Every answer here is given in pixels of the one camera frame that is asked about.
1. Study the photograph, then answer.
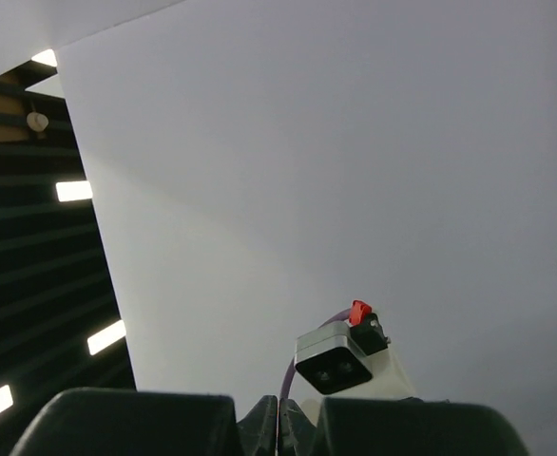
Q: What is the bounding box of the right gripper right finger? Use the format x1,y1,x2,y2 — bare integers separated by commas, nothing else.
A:
311,398,529,455

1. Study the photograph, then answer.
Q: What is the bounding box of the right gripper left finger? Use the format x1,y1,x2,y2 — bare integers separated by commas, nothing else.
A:
11,389,238,455

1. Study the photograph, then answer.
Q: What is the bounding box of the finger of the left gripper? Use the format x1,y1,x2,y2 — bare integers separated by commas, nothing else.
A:
278,399,317,456
237,395,278,456

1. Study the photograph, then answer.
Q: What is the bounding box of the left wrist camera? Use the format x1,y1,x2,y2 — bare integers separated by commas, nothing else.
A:
279,300,416,400

